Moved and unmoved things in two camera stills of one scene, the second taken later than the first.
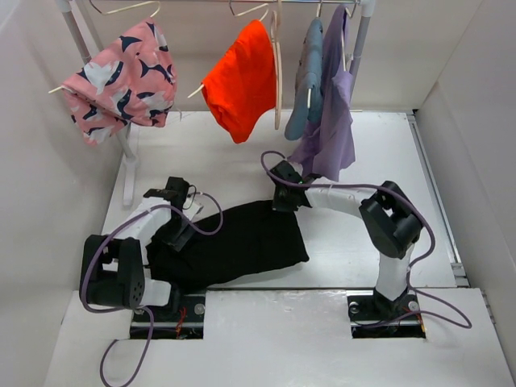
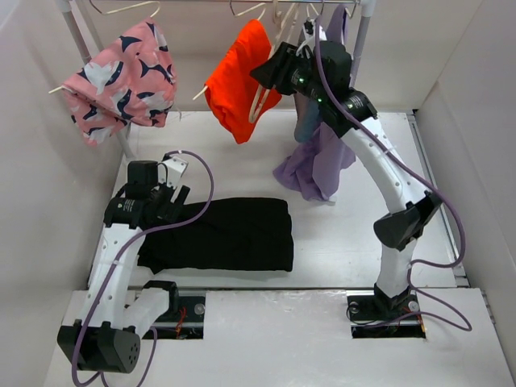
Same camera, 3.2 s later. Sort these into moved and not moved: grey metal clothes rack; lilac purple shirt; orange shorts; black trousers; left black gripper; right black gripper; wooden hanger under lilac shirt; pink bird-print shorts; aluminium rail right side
Moved: right black gripper; black trousers; left black gripper
Not moved: aluminium rail right side; wooden hanger under lilac shirt; pink bird-print shorts; lilac purple shirt; orange shorts; grey metal clothes rack
